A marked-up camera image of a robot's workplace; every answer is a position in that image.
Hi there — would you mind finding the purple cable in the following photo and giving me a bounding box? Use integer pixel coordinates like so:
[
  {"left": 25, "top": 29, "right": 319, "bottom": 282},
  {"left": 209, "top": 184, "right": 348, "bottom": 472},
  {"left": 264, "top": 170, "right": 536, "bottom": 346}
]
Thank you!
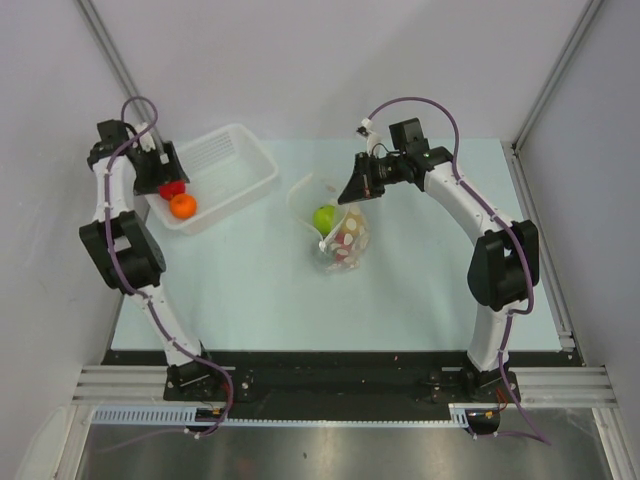
[
  {"left": 357, "top": 96, "right": 551, "bottom": 446},
  {"left": 104, "top": 96, "right": 236, "bottom": 441}
]

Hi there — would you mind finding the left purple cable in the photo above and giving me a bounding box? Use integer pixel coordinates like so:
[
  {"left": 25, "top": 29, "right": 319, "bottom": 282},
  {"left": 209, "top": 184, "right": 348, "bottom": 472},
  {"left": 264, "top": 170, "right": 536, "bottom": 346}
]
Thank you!
[{"left": 104, "top": 96, "right": 236, "bottom": 441}]

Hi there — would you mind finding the orange fruit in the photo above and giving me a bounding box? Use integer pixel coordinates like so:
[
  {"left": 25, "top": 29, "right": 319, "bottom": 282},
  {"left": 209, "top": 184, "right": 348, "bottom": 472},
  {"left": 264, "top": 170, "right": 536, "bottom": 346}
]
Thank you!
[{"left": 169, "top": 193, "right": 198, "bottom": 220}]

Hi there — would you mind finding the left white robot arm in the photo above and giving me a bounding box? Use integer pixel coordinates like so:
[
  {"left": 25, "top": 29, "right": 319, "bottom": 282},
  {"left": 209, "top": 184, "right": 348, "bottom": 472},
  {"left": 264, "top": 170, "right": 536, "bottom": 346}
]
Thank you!
[{"left": 79, "top": 120, "right": 221, "bottom": 400}]

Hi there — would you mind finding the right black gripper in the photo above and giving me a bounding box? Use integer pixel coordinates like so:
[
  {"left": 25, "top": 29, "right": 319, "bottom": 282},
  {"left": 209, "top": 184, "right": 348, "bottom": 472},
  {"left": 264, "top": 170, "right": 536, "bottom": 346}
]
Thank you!
[{"left": 340, "top": 151, "right": 407, "bottom": 205}]

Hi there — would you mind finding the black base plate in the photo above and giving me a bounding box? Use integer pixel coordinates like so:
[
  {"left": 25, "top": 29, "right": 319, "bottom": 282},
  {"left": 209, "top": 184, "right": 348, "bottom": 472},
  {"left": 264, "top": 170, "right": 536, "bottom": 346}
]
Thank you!
[{"left": 102, "top": 350, "right": 583, "bottom": 422}]

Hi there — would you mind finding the light green apple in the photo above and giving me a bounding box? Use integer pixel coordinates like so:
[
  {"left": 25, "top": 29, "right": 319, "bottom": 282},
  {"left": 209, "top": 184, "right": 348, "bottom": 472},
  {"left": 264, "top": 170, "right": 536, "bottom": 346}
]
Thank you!
[{"left": 312, "top": 205, "right": 336, "bottom": 237}]

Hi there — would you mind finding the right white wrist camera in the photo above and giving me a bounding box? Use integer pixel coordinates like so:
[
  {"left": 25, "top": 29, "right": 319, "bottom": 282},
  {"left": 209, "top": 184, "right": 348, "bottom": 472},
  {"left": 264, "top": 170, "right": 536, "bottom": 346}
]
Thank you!
[{"left": 356, "top": 117, "right": 381, "bottom": 154}]

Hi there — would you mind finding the white slotted cable duct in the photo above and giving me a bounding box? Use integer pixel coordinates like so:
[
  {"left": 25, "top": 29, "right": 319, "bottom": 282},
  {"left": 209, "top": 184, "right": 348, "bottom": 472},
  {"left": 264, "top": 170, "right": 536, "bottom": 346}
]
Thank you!
[{"left": 92, "top": 405, "right": 468, "bottom": 428}]

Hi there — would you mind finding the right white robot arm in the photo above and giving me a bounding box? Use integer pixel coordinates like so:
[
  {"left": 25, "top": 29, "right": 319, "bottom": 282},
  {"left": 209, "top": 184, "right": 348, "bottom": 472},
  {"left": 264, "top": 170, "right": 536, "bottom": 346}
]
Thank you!
[{"left": 338, "top": 118, "right": 539, "bottom": 401}]

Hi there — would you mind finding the red apple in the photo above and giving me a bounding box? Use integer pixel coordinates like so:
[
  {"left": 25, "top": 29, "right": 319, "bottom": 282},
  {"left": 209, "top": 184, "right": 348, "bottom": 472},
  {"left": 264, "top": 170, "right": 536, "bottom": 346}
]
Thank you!
[
  {"left": 333, "top": 245, "right": 351, "bottom": 263},
  {"left": 158, "top": 181, "right": 186, "bottom": 201}
]

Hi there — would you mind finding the yellow pear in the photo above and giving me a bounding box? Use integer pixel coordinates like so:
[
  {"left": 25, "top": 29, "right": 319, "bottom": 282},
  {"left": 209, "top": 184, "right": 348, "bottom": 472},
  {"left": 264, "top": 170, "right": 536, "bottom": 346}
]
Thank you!
[{"left": 334, "top": 219, "right": 359, "bottom": 247}]

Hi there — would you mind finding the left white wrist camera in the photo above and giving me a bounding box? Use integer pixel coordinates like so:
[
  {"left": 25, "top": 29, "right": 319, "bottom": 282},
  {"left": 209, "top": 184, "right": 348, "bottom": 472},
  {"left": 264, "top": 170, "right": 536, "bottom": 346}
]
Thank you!
[{"left": 134, "top": 122, "right": 158, "bottom": 153}]

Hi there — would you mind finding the clear dotted zip bag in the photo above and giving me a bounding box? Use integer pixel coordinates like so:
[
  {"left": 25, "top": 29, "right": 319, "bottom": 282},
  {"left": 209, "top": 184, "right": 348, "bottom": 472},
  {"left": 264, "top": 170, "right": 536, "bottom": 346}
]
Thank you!
[{"left": 286, "top": 173, "right": 371, "bottom": 273}]

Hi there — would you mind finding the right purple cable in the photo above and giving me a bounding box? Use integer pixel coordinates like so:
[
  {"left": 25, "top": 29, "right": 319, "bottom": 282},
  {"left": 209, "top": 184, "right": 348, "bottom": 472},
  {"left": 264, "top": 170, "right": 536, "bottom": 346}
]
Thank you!
[{"left": 357, "top": 96, "right": 551, "bottom": 446}]

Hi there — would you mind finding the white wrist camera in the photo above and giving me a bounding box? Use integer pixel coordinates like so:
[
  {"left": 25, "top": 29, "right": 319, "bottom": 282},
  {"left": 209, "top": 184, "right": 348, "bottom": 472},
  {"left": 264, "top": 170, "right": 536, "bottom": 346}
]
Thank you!
[
  {"left": 134, "top": 122, "right": 158, "bottom": 153},
  {"left": 356, "top": 117, "right": 381, "bottom": 154}
]

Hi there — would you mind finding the white plastic basket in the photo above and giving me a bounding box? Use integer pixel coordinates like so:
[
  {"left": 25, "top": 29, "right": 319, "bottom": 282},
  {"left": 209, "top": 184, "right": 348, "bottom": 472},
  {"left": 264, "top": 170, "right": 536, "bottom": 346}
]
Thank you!
[{"left": 145, "top": 124, "right": 279, "bottom": 235}]

